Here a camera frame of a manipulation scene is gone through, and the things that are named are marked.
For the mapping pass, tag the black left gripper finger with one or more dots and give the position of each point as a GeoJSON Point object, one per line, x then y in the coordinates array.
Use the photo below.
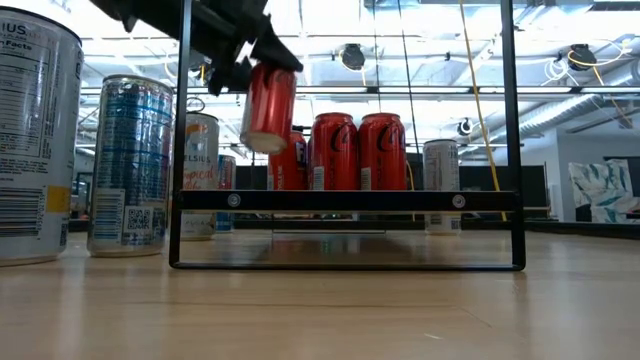
{"type": "Point", "coordinates": [241, 75]}
{"type": "Point", "coordinates": [275, 52]}

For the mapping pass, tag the red cola can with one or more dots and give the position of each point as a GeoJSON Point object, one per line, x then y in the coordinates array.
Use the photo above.
{"type": "Point", "coordinates": [267, 110]}
{"type": "Point", "coordinates": [332, 155]}
{"type": "Point", "coordinates": [382, 155]}

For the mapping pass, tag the orange Fanta can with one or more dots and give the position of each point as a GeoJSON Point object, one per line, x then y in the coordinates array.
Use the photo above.
{"type": "Point", "coordinates": [292, 170]}

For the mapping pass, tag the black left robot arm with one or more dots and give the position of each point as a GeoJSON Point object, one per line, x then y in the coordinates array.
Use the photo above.
{"type": "Point", "coordinates": [150, 15]}

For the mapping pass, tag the long ceiling light strip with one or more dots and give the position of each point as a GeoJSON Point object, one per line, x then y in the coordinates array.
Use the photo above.
{"type": "Point", "coordinates": [350, 90]}

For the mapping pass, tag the white Celsius can orange print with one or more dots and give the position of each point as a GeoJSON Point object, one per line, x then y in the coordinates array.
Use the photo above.
{"type": "Point", "coordinates": [201, 150]}

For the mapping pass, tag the silver blue energy drink can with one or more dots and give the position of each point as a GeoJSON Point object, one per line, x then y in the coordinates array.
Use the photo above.
{"type": "Point", "coordinates": [228, 172]}
{"type": "Point", "coordinates": [132, 165]}

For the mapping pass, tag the white Celsius energy can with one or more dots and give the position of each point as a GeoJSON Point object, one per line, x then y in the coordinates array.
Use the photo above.
{"type": "Point", "coordinates": [35, 150]}
{"type": "Point", "coordinates": [440, 165]}

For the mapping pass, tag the white teal patterned cloth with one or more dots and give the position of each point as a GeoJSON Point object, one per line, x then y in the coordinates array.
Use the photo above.
{"type": "Point", "coordinates": [600, 185]}

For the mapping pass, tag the black frame wooden shelf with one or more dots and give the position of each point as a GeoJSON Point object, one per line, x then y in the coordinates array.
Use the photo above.
{"type": "Point", "coordinates": [350, 200]}

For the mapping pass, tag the silver ventilation duct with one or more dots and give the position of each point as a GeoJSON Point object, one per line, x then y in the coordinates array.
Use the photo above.
{"type": "Point", "coordinates": [560, 117]}

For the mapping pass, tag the black aluminium table frame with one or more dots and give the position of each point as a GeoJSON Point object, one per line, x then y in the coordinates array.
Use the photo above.
{"type": "Point", "coordinates": [575, 229]}

